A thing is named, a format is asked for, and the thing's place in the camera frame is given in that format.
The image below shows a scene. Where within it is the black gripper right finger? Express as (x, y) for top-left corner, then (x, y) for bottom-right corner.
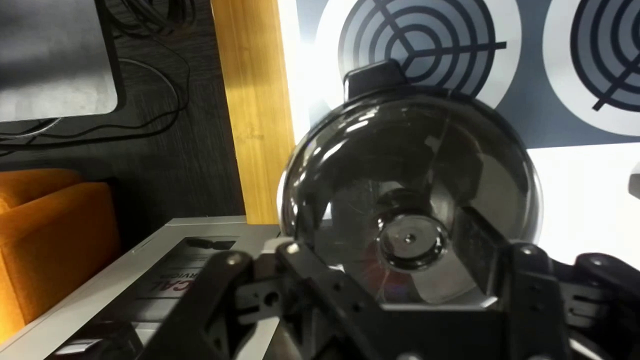
(494, 241), (640, 360)

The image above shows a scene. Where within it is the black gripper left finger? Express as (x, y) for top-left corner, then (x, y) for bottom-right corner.
(139, 239), (388, 360)

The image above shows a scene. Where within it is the black glass pot lid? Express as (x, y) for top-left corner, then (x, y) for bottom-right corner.
(276, 78), (544, 309)

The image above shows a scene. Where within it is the white toy kitchen unit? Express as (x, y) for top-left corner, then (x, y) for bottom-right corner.
(276, 0), (640, 271)

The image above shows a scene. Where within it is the orange box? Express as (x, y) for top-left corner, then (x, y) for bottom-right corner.
(0, 165), (124, 348)

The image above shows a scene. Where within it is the silver metal frame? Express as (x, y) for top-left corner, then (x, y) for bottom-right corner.
(0, 214), (297, 360)

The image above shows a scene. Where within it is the black cable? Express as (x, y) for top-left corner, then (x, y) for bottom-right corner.
(0, 56), (187, 156)

